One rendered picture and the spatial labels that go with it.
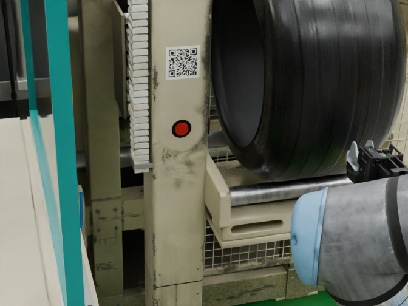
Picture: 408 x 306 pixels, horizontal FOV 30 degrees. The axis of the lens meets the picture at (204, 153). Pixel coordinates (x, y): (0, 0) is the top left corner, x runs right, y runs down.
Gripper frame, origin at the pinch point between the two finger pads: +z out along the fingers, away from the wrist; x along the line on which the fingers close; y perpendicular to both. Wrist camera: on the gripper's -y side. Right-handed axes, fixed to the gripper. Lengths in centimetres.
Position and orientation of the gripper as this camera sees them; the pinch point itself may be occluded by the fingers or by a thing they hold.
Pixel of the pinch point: (352, 156)
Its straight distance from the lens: 166.6
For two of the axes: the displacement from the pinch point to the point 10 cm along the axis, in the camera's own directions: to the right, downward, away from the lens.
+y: 0.3, -8.8, -4.7
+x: -9.6, 1.0, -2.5
